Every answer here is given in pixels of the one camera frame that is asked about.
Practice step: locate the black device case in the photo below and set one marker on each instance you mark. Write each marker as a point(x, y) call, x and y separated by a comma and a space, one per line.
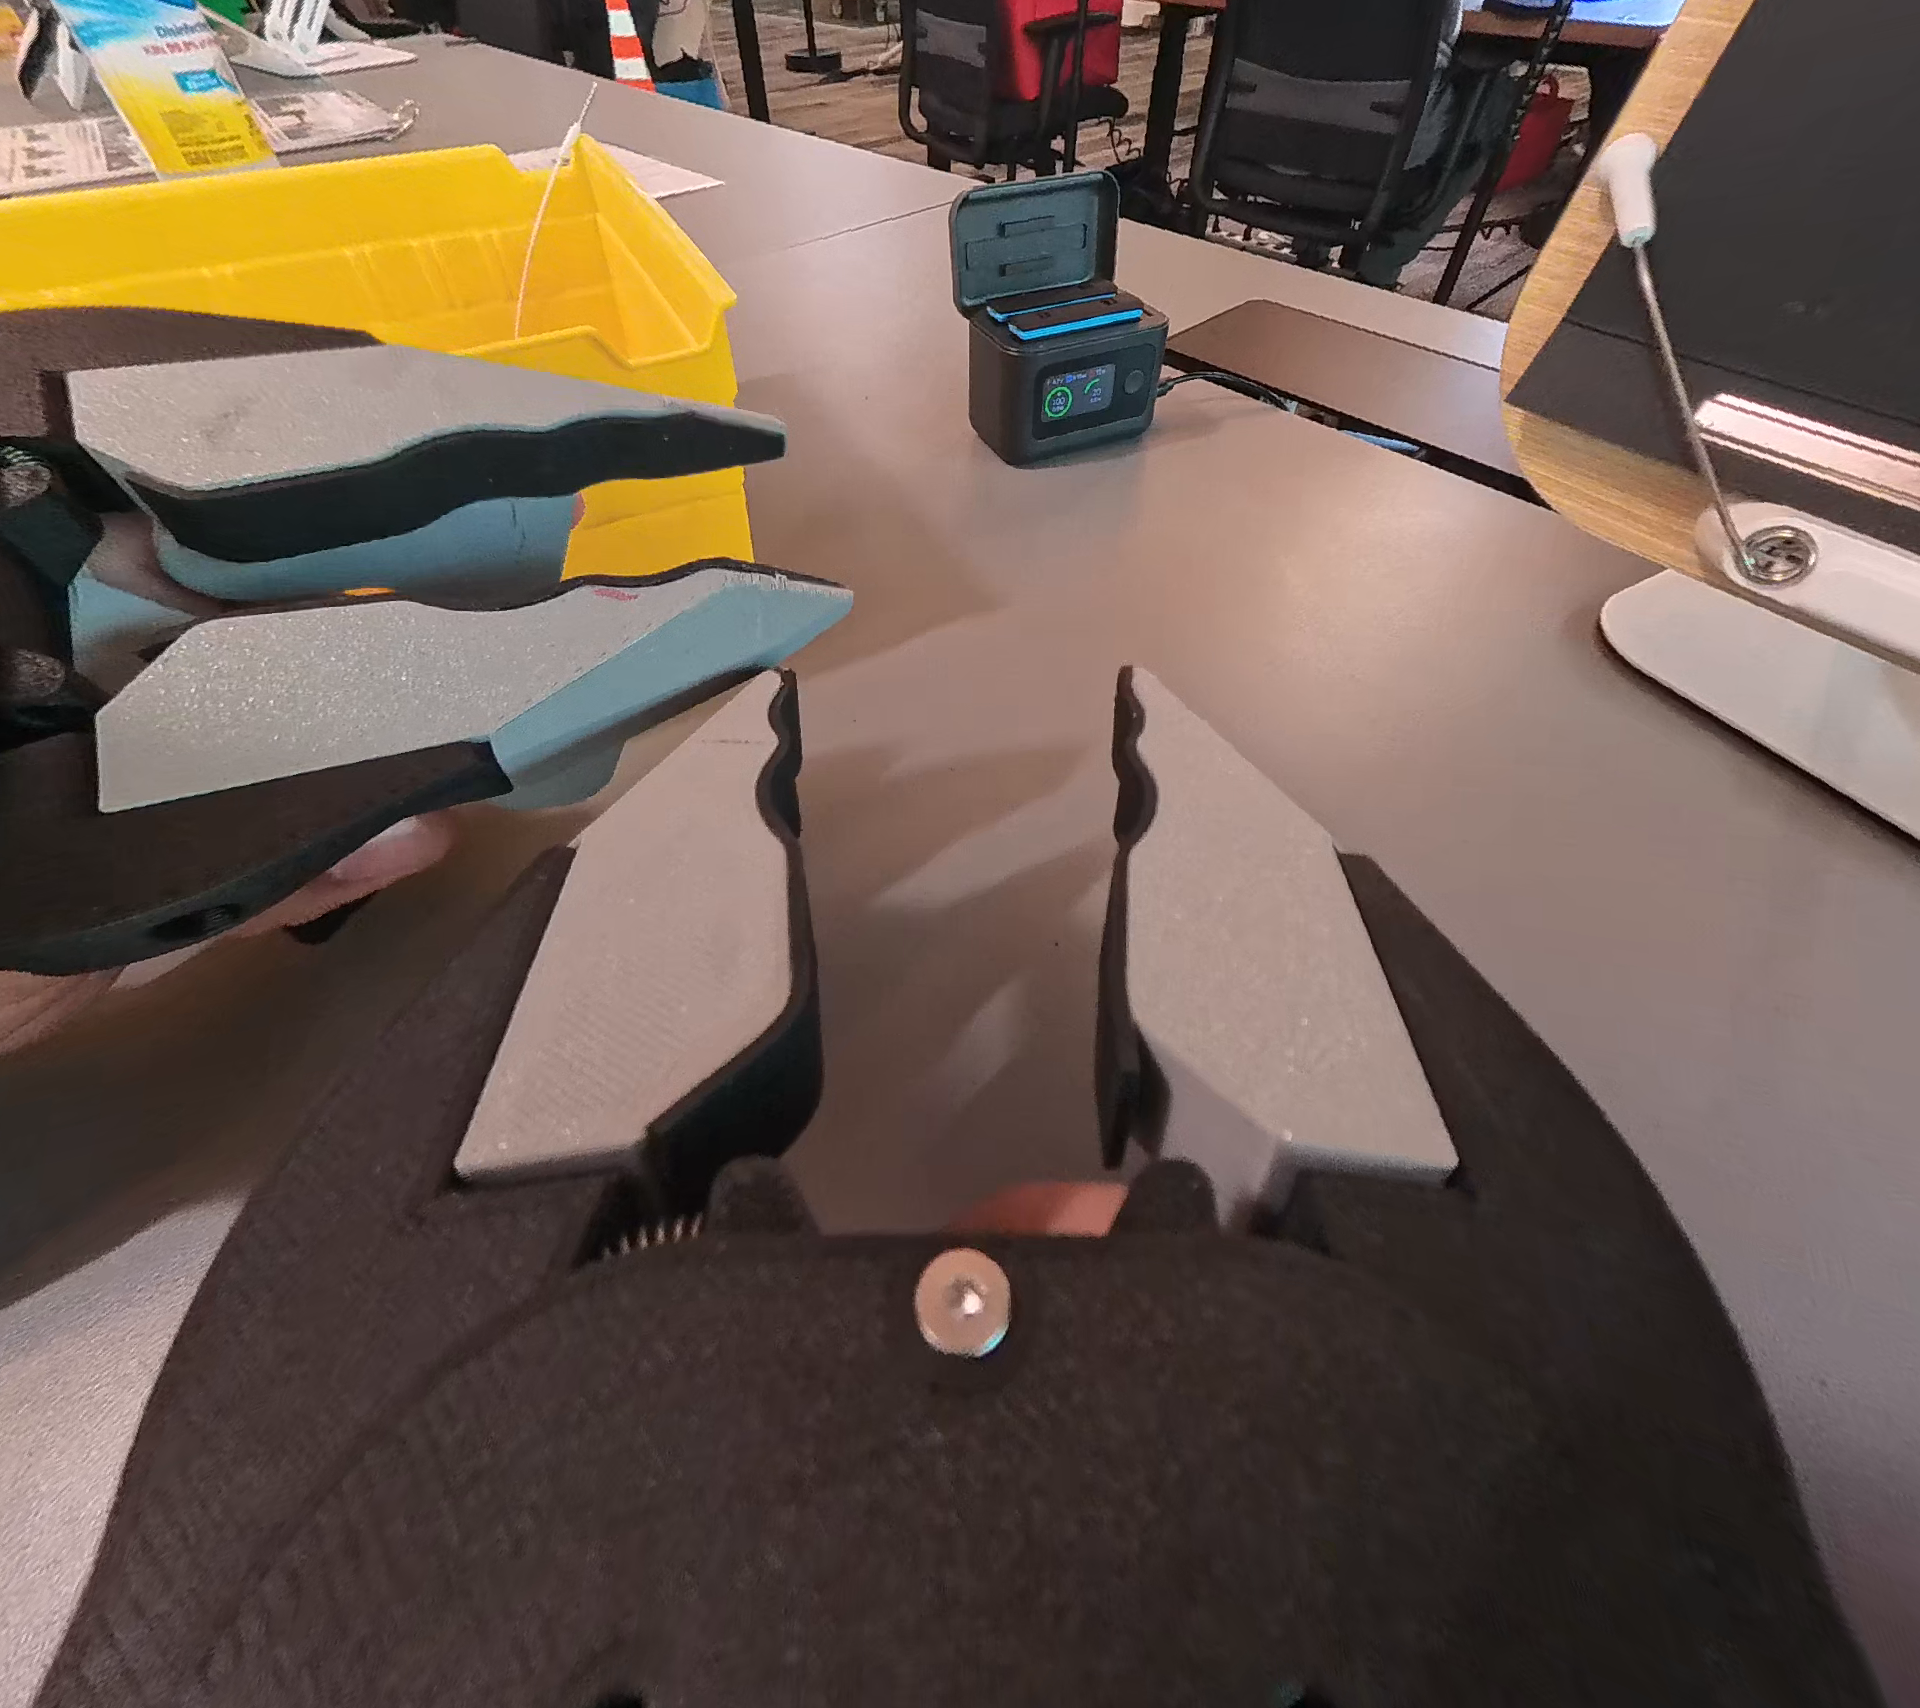
point(1066, 358)

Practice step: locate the red storage bin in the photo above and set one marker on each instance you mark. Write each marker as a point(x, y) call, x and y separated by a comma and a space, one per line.
point(1057, 4)

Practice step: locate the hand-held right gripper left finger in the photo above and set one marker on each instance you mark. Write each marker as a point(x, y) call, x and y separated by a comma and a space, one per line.
point(630, 1019)

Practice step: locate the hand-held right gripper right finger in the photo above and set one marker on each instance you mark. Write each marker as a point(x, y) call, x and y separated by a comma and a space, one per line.
point(1290, 988)

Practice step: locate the person's left hand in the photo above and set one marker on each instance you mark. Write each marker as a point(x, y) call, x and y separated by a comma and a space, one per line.
point(377, 875)

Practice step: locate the yellow plastic bin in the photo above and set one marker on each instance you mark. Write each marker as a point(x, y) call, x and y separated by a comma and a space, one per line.
point(361, 255)

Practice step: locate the printed paper sheet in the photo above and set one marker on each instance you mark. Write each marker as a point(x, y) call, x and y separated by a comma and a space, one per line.
point(300, 124)

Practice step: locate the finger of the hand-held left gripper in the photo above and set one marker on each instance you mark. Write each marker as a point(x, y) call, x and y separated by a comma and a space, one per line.
point(331, 419)
point(361, 688)

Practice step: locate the orange traffic cone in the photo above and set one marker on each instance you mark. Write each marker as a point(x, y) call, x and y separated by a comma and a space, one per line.
point(624, 29)

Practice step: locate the black computer monitor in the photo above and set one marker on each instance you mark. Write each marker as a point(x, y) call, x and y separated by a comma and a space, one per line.
point(1801, 149)

